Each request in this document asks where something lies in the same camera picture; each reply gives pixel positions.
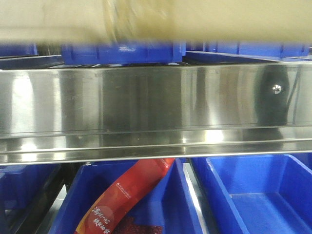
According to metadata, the blue bin upper left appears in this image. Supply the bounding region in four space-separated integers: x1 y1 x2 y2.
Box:
0 44 38 57

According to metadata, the blue bin upper middle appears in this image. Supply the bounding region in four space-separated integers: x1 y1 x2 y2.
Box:
61 42 186 65

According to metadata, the stainless steel shelf rail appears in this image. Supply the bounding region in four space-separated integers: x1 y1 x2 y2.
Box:
0 62 312 165

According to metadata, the blue bin lower middle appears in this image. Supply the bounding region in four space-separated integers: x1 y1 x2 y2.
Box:
49 159 203 234

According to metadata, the blue bin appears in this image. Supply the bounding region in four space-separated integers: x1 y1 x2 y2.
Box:
61 42 186 65
186 41 311 58
191 155 312 234
0 164 59 213
0 44 38 57
49 159 203 234

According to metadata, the blue bin lower left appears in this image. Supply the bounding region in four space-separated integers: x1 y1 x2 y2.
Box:
0 164 59 213

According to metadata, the brown cardboard carton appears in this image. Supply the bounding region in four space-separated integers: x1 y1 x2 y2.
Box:
0 0 312 43

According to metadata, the blue bin upper right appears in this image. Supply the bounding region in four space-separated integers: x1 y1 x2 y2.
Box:
186 41 311 58

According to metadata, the shelf rail screw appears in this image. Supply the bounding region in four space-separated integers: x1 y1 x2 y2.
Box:
272 84 283 95

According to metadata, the red snack package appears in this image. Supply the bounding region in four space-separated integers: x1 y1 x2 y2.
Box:
74 158 175 234

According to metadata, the blue bin lower right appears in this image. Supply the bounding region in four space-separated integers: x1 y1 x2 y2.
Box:
191 155 312 234

